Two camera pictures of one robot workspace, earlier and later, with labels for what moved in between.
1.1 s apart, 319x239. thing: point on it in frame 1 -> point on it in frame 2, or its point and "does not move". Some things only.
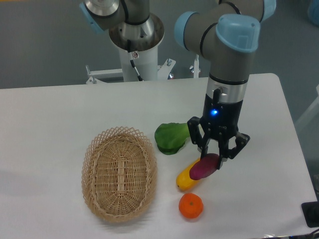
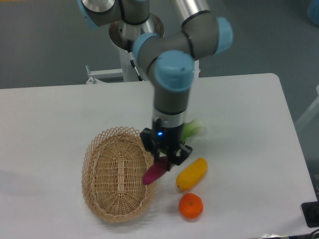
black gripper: (220, 120) -> (166, 137)
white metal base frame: (163, 68) does not move
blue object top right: (313, 11) does not move
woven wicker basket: (119, 175) does not move
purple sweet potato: (205, 167) -> (156, 170)
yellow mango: (184, 181) does not move
